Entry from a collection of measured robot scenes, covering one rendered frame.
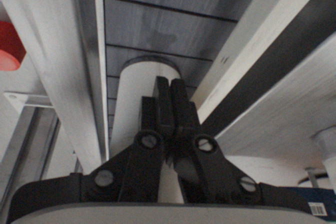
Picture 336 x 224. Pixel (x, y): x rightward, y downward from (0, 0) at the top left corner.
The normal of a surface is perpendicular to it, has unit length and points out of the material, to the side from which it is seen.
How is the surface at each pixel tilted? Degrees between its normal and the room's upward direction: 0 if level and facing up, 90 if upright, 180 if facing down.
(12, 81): 0
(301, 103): 0
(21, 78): 0
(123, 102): 90
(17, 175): 90
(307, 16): 90
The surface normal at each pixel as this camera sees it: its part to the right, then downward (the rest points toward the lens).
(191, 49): 0.00, 0.86
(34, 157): 0.22, -0.51
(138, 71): -0.27, -0.50
